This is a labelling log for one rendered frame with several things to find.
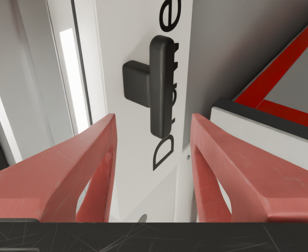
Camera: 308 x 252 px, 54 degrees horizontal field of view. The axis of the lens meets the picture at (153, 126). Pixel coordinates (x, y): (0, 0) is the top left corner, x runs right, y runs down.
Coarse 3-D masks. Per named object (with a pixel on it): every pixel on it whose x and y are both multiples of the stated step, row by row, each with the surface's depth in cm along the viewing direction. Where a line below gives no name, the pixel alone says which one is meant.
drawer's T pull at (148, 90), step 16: (160, 48) 18; (128, 64) 20; (144, 64) 20; (160, 64) 18; (128, 80) 21; (144, 80) 20; (160, 80) 19; (128, 96) 21; (144, 96) 20; (160, 96) 19; (160, 112) 20; (160, 128) 21
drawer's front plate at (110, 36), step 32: (96, 0) 17; (128, 0) 19; (160, 0) 21; (192, 0) 25; (96, 32) 18; (128, 32) 20; (160, 32) 23; (96, 64) 19; (96, 96) 21; (128, 128) 24; (128, 160) 26; (128, 192) 28
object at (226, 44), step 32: (224, 0) 34; (256, 0) 42; (288, 0) 55; (192, 32) 30; (224, 32) 37; (256, 32) 47; (288, 32) 64; (192, 64) 33; (224, 64) 41; (256, 64) 53; (192, 96) 36; (224, 96) 46; (192, 192) 50
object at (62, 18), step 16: (48, 0) 16; (64, 0) 17; (64, 16) 18; (80, 48) 19; (64, 64) 19; (80, 64) 20; (64, 80) 19; (80, 80) 20; (160, 192) 39; (144, 208) 36; (160, 208) 41
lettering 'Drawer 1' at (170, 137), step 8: (168, 0) 22; (160, 16) 22; (168, 16) 23; (160, 24) 22; (168, 24) 23; (176, 24) 24; (176, 48) 25; (176, 64) 26; (176, 96) 29; (168, 136) 30; (160, 144) 29; (168, 152) 32; (160, 160) 31
